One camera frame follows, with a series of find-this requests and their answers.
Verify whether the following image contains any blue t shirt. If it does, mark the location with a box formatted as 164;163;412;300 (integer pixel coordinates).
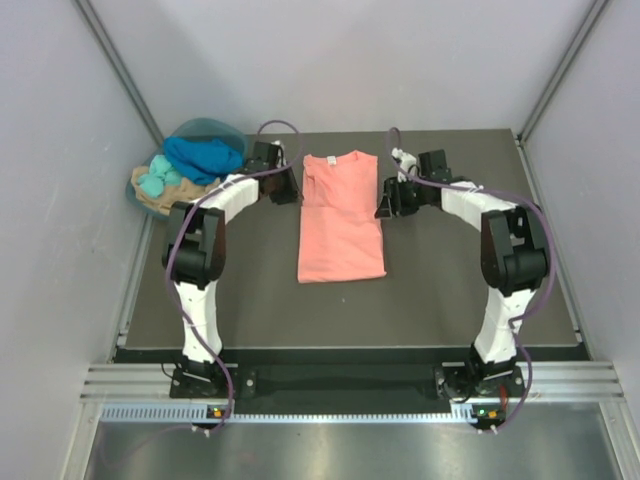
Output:
163;137;244;185

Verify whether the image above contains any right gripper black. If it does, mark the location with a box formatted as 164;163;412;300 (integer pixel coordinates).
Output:
375;176;430;220

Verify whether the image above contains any aluminium frame post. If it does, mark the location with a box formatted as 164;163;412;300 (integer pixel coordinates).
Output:
71;0;164;147
515;0;611;145

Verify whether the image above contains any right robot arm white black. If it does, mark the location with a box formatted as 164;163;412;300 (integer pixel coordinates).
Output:
375;147;552;403

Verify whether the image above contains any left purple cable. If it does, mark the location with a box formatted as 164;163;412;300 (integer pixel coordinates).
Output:
162;119;305;434

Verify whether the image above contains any grey slotted cable duct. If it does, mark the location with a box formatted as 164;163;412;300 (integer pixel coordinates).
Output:
100;403;500;425

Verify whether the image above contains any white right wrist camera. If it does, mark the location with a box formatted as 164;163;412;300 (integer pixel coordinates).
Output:
391;147;419;183

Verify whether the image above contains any right aluminium frame post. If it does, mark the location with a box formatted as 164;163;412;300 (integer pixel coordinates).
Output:
515;0;611;145

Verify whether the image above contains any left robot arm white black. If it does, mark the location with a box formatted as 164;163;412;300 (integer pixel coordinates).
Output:
162;140;299;399

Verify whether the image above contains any left aluminium frame post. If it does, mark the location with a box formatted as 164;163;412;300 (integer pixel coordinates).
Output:
71;0;164;147

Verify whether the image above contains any light turquoise t shirt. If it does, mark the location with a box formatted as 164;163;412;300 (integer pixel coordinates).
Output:
135;155;182;199

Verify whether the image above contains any beige t shirt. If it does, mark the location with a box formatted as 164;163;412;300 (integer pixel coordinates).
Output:
130;166;221;218

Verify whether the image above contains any purple cable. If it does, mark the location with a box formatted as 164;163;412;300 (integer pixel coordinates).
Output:
387;126;557;434
162;119;305;434

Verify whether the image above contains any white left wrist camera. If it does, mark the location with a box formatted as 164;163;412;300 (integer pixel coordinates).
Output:
273;140;287;168

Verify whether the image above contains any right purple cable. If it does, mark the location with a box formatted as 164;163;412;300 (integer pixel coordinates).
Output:
387;126;557;434

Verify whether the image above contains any aluminium rail front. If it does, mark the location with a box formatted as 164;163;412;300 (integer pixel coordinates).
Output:
80;361;624;403

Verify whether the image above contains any teal laundry basket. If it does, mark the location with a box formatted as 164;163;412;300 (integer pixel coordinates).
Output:
125;118;248;220

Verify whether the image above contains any pink t shirt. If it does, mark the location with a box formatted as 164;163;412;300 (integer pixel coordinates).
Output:
297;150;386;284

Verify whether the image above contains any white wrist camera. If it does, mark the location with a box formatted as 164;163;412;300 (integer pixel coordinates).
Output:
273;140;287;168
391;147;419;183

